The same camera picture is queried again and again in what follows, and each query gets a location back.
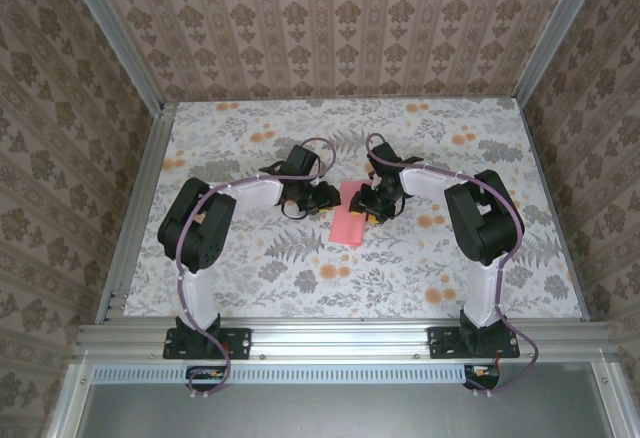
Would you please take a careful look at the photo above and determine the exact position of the aluminium table side rail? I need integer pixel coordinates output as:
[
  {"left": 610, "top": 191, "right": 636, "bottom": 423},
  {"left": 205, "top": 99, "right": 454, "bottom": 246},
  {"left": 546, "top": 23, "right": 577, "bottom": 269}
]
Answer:
[{"left": 94, "top": 102, "right": 176, "bottom": 324}]

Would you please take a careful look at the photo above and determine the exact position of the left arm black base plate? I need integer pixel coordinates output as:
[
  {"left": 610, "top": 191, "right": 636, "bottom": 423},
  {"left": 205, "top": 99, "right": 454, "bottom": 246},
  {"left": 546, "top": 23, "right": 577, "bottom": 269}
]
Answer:
[{"left": 163, "top": 326, "right": 252, "bottom": 360}]

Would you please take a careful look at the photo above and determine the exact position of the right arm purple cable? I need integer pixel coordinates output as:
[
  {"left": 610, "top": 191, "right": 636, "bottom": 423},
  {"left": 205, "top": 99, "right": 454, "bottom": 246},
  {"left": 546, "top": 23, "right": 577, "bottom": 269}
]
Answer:
[{"left": 365, "top": 132, "right": 540, "bottom": 399}]

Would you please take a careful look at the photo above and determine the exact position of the left gripper black cable loop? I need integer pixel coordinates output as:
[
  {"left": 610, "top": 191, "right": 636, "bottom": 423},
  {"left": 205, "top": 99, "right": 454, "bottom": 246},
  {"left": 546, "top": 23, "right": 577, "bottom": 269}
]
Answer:
[{"left": 278, "top": 200, "right": 307, "bottom": 221}]

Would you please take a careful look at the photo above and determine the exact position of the pink cloth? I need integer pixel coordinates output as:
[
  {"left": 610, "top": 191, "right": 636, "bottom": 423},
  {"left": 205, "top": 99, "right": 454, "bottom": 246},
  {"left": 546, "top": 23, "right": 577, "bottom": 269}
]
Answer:
[{"left": 328, "top": 180, "right": 370, "bottom": 248}]

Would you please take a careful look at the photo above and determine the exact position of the grey metal sheet panel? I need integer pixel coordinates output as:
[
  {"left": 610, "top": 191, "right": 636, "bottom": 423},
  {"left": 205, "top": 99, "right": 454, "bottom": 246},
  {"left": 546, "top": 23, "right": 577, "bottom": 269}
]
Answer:
[{"left": 79, "top": 380, "right": 616, "bottom": 438}]

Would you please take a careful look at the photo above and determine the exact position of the aluminium panel edge rail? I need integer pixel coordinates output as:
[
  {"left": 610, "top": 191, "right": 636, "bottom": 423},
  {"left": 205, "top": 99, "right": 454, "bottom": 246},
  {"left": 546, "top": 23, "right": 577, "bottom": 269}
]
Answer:
[
  {"left": 45, "top": 363, "right": 96, "bottom": 438},
  {"left": 589, "top": 361, "right": 634, "bottom": 438}
]

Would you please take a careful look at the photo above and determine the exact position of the white slotted cable duct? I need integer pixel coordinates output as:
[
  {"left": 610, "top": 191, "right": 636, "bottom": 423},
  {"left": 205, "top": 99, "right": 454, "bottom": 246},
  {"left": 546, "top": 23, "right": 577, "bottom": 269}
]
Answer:
[{"left": 91, "top": 362, "right": 469, "bottom": 383}]

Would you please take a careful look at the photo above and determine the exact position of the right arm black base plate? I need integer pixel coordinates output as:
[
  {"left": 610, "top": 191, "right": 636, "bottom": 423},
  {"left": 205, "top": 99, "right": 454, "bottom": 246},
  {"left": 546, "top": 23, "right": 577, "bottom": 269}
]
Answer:
[{"left": 427, "top": 326, "right": 521, "bottom": 360}]

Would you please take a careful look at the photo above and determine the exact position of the floral patterned table cover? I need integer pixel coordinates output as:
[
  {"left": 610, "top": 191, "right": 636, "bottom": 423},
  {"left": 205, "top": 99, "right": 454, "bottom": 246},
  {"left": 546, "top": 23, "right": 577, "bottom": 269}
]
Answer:
[{"left": 122, "top": 98, "right": 586, "bottom": 319}]

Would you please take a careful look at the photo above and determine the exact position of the long aluminium frame rail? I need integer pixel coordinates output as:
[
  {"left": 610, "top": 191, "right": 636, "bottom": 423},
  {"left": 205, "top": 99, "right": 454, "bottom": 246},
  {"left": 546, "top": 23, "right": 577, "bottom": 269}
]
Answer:
[{"left": 72, "top": 321, "right": 621, "bottom": 363}]

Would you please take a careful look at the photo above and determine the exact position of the black electronics box with wires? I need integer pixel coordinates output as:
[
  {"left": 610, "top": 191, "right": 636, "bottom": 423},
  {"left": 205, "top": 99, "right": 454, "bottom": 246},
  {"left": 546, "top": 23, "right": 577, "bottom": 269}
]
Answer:
[
  {"left": 185, "top": 365, "right": 227, "bottom": 392},
  {"left": 462, "top": 361, "right": 502, "bottom": 390}
]

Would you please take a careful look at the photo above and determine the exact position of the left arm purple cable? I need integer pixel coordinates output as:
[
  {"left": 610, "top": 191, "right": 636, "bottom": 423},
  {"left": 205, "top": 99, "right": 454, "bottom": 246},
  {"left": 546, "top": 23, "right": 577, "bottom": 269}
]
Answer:
[{"left": 175, "top": 136, "right": 336, "bottom": 400}]

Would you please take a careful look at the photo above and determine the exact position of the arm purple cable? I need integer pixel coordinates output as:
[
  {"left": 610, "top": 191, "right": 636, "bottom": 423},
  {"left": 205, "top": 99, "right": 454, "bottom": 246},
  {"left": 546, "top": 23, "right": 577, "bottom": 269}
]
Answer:
[
  {"left": 365, "top": 132, "right": 540, "bottom": 399},
  {"left": 175, "top": 136, "right": 336, "bottom": 400}
]

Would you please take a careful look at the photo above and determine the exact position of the aluminium frame post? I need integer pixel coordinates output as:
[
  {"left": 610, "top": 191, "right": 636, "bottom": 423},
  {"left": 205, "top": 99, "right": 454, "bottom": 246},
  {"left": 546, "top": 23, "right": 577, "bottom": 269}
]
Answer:
[
  {"left": 63, "top": 0, "right": 169, "bottom": 118},
  {"left": 510, "top": 0, "right": 606, "bottom": 104}
]

